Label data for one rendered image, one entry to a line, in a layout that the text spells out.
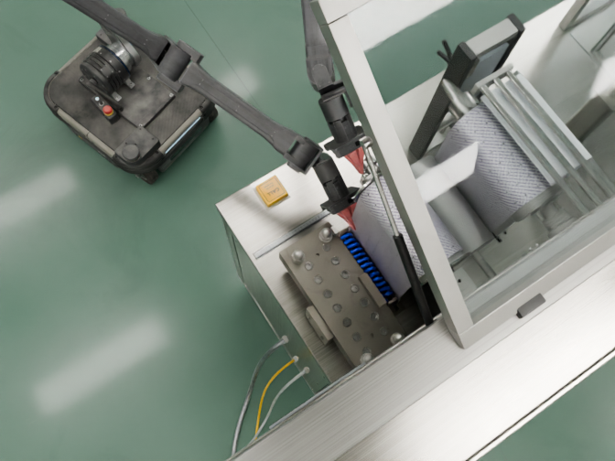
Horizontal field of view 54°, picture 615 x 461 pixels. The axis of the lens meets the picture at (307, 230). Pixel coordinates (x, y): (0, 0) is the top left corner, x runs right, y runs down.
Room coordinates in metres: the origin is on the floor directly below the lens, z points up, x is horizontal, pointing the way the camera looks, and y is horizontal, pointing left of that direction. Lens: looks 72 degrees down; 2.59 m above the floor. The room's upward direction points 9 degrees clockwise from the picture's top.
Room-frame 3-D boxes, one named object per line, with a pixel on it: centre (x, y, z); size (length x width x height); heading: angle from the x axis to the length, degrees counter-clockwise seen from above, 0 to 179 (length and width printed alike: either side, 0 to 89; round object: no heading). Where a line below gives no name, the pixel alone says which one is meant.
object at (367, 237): (0.44, -0.19, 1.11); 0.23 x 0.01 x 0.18; 42
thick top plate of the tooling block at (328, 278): (0.33, -0.13, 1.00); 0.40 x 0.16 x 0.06; 42
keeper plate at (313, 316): (0.26, -0.07, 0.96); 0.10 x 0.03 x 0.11; 42
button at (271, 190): (0.64, 0.12, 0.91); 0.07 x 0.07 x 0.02; 42
